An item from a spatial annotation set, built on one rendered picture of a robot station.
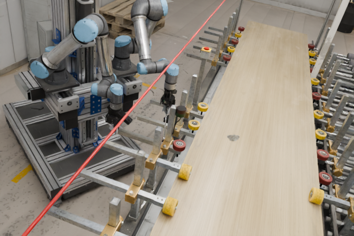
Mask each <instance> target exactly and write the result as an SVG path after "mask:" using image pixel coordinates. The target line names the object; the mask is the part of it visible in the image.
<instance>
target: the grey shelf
mask: <svg viewBox="0 0 354 236"><path fill-rule="evenodd" d="M21 5H22V13H23V21H24V30H25V38H26V46H27V55H28V62H29V60H30V58H37V57H40V51H39V44H38V34H37V24H36V21H41V20H48V19H52V18H51V4H50V0H24V1H23V0H21ZM24 9H25V10H24ZM48 16H49V18H48ZM25 18H26V19H25Z"/></svg>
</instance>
